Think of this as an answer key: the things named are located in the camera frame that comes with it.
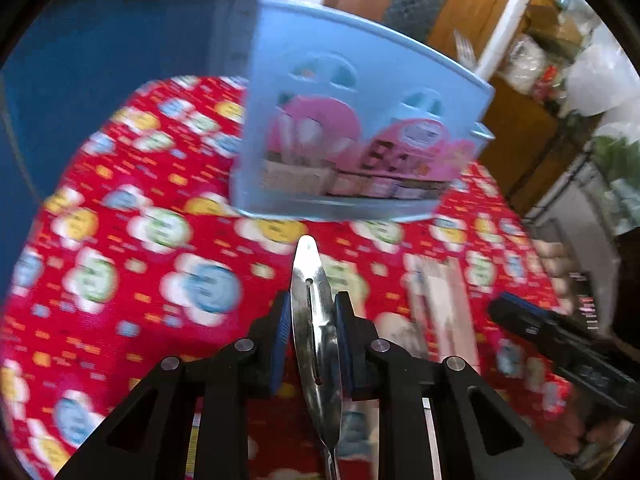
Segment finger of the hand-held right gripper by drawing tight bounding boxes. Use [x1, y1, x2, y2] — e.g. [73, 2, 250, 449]
[487, 292, 556, 347]

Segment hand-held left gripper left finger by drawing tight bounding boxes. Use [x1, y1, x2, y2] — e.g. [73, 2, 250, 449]
[52, 290, 293, 480]

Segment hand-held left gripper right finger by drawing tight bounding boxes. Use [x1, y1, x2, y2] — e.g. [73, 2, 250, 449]
[334, 291, 576, 480]

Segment blue plastic utensil holder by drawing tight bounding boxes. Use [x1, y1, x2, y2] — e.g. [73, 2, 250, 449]
[231, 0, 496, 223]

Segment light wooden chopstick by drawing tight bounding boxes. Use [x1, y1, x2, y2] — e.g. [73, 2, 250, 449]
[406, 255, 451, 358]
[430, 259, 482, 363]

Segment red smiley printed tablecloth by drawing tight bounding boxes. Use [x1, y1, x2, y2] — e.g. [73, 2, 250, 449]
[0, 75, 576, 480]

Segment wooden side cabinet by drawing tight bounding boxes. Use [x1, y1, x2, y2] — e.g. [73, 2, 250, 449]
[480, 75, 606, 216]

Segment green leafy vegetables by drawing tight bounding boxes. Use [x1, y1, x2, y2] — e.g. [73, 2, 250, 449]
[594, 135, 640, 233]

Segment clear plastic bag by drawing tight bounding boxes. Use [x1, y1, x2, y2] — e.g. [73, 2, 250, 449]
[500, 35, 546, 92]

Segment white plastic bag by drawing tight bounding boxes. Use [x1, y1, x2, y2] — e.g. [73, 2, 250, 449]
[565, 25, 640, 117]

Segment metal fork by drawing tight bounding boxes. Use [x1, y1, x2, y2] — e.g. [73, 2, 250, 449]
[452, 30, 478, 68]

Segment wooden door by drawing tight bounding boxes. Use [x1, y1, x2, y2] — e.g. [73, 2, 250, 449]
[322, 0, 526, 61]

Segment blue cabinet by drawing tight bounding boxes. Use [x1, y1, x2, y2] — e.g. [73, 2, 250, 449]
[0, 0, 261, 306]

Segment black wire rack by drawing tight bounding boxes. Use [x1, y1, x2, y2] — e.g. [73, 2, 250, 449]
[522, 145, 640, 241]

